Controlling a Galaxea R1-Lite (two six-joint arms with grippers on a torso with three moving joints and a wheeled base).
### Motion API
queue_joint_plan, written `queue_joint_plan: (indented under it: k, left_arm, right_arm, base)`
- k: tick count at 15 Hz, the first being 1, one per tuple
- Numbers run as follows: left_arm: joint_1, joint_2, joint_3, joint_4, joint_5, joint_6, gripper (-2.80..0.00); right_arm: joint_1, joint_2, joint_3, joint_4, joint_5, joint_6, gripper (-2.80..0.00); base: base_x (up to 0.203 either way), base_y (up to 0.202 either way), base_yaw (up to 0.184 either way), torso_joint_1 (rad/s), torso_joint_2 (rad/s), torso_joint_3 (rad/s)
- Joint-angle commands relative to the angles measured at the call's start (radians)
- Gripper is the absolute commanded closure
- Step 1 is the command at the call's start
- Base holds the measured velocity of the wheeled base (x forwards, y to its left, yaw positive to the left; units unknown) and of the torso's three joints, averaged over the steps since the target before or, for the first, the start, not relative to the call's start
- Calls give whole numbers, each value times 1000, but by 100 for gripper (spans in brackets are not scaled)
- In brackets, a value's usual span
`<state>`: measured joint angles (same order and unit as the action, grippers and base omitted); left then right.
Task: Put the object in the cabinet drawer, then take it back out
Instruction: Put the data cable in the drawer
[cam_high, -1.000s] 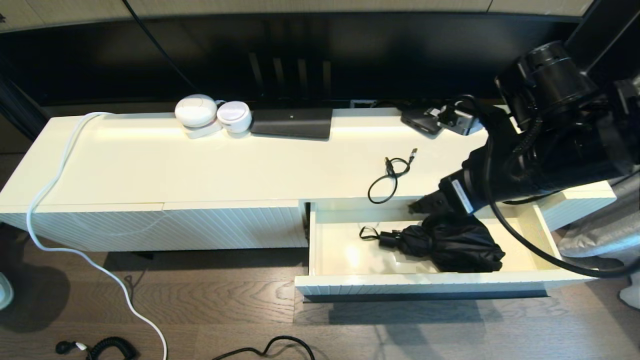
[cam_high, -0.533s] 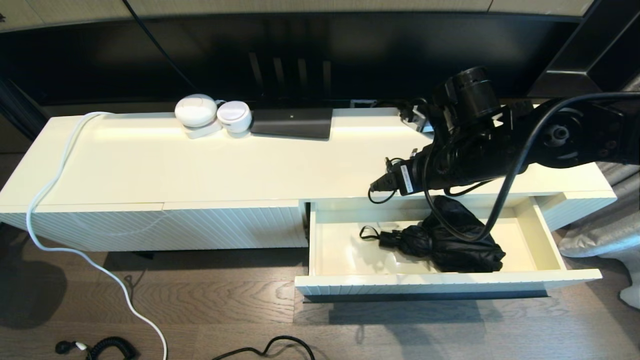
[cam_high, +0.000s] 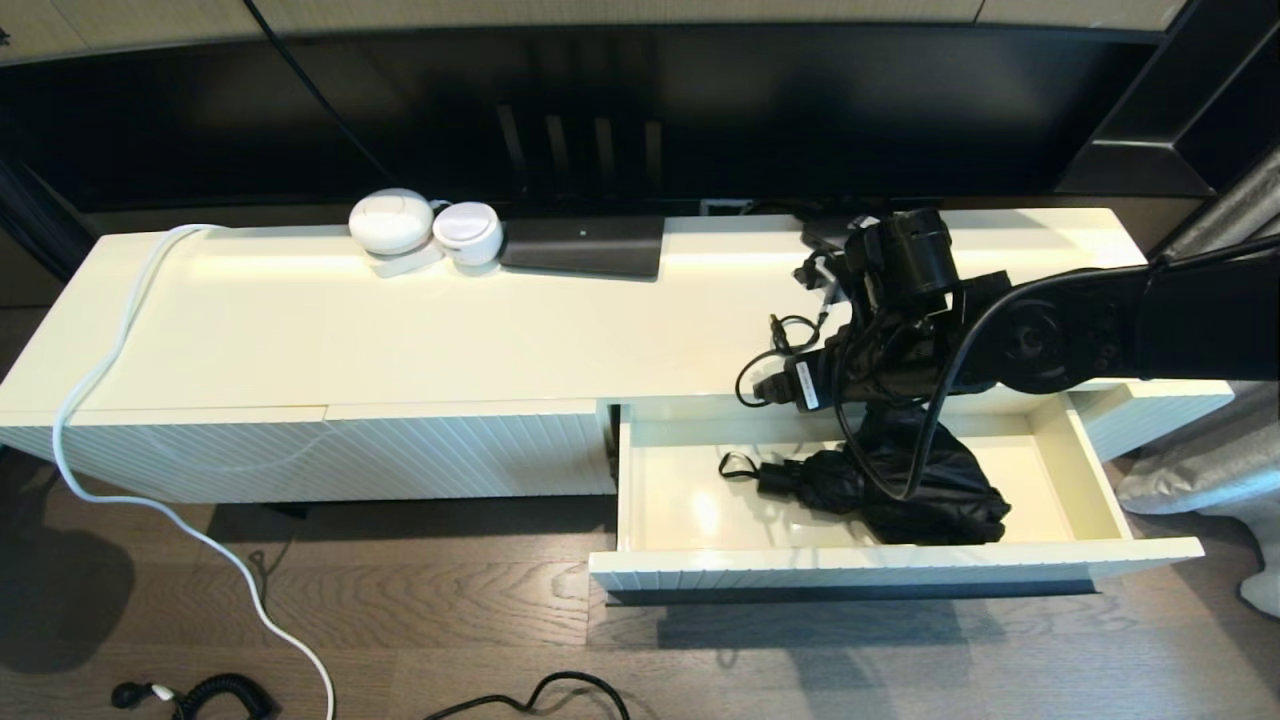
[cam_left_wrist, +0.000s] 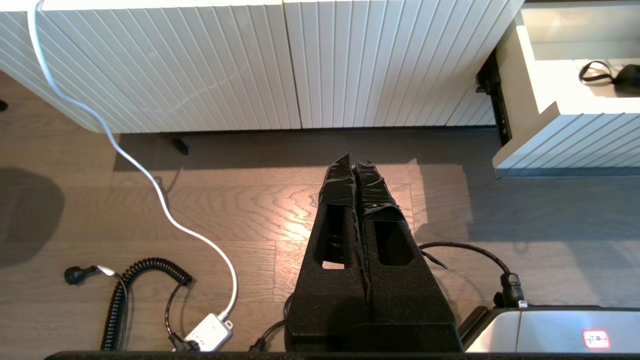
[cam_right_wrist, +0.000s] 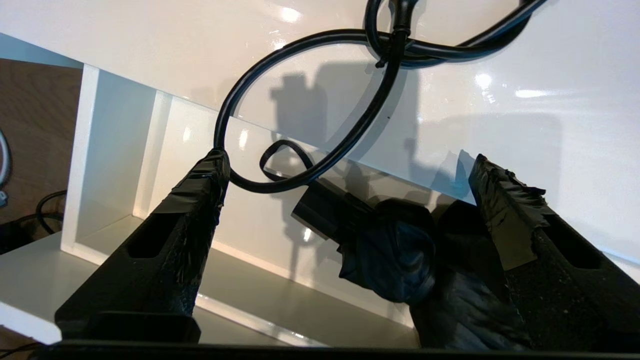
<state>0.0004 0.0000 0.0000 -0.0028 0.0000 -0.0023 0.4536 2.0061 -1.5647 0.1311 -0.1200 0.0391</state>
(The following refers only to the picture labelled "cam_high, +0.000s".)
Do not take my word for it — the short black looped cable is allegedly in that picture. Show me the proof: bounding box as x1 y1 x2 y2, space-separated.
735 313 823 407

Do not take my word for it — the white fluted drawer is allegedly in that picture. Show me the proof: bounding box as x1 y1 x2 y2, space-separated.
588 385 1206 608

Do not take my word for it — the black umbrella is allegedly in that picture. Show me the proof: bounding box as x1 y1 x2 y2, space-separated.
718 400 1011 546

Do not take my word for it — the white long TV cabinet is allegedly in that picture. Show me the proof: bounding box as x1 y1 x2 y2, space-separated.
0 207 1236 503

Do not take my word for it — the black set-top box white label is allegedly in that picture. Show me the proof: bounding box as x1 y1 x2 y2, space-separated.
800 213 861 253

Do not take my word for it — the black flat router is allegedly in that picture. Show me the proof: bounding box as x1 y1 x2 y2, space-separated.
500 215 667 280

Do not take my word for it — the black television screen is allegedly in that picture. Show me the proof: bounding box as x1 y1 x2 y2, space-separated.
0 22 1166 216

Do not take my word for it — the small white round device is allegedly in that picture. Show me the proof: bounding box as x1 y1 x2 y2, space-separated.
434 202 505 268

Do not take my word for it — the white flat device base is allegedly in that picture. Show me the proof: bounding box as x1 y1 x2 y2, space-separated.
366 243 447 280

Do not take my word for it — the large white round device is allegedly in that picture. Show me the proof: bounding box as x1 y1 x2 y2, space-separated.
348 188 438 256

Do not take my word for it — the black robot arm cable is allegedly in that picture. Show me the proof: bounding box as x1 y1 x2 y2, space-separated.
835 265 1011 501

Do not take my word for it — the black floor cable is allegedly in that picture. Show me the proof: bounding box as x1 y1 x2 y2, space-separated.
425 671 631 720

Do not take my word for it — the black wall shelf unit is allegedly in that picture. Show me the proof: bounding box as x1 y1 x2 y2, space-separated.
1050 0 1280 201

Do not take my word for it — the black coiled cable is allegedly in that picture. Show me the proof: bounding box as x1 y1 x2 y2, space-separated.
112 673 279 720

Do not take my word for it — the thin black wall cable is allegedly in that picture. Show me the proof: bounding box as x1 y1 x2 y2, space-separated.
245 0 396 186

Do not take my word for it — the white power cable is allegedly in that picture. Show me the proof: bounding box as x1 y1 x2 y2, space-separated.
53 224 337 720

